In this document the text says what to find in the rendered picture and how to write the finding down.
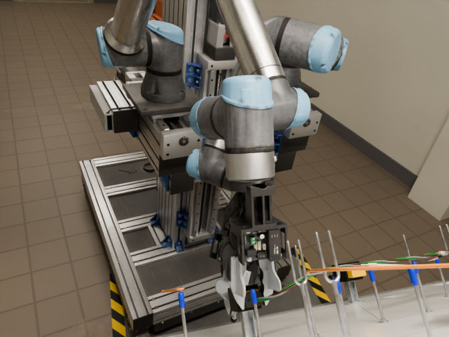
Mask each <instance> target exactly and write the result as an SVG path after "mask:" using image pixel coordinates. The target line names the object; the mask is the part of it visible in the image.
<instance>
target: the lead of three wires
mask: <svg viewBox="0 0 449 337"><path fill-rule="evenodd" d="M303 280H304V276H302V277H300V278H299V279H298V280H297V281H298V282H300V283H301V282H302V281H303ZM295 286H297V284H296V283H295V282H293V283H291V284H289V285H288V286H287V287H285V288H283V289H282V290H281V291H280V292H276V293H274V294H271V295H270V296H267V297H261V298H257V302H264V301H268V300H271V299H273V298H275V297H277V296H280V295H282V294H284V293H285V292H287V291H288V290H290V289H291V288H294V287H295Z"/></svg>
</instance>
